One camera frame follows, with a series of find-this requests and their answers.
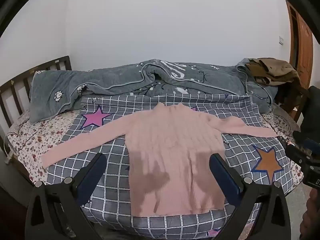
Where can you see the dark wooden chair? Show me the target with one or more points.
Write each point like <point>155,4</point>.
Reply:
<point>295,97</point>

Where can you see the dark cloth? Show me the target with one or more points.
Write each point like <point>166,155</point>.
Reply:
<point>314,110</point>

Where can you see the grey checked sheet with stars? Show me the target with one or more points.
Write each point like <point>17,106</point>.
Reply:
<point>112,155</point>

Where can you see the brown clothes pile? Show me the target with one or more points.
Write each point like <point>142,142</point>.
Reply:
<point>272,70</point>

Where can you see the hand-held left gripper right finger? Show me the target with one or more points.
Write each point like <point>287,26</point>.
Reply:
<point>223,177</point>

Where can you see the dark wooden headboard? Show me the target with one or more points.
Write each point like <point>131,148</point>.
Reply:
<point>62,63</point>

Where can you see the person's right hand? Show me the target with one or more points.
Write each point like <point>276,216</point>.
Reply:
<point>313,212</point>

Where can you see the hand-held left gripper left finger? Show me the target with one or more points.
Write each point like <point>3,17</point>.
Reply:
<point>93,177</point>

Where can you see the white wall switch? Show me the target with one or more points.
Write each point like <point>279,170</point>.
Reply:
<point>281,40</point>

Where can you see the floral bed sheet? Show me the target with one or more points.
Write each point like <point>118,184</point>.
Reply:
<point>30,135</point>

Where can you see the wooden door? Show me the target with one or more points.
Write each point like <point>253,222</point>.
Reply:
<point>303,45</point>

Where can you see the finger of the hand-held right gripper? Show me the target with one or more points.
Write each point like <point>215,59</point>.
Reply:
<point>297,155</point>
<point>310,143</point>

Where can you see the pink knit sweater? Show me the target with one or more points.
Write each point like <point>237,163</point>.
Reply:
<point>170,155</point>

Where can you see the grey fleece blanket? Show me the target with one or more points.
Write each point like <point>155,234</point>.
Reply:
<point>125,77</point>

